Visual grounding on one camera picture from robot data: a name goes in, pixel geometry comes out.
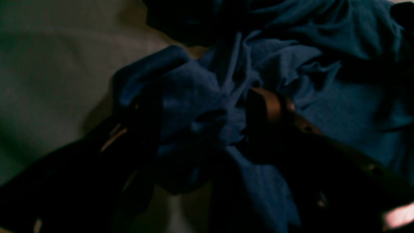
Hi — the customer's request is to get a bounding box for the dark blue t-shirt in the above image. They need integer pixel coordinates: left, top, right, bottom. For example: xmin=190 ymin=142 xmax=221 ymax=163
xmin=113 ymin=0 xmax=413 ymax=233

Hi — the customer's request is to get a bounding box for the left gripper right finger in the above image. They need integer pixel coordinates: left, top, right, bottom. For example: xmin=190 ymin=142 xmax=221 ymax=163
xmin=210 ymin=87 xmax=414 ymax=233

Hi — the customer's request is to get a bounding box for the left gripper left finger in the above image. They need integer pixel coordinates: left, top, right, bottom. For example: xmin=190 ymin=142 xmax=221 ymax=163
xmin=1 ymin=84 xmax=164 ymax=233

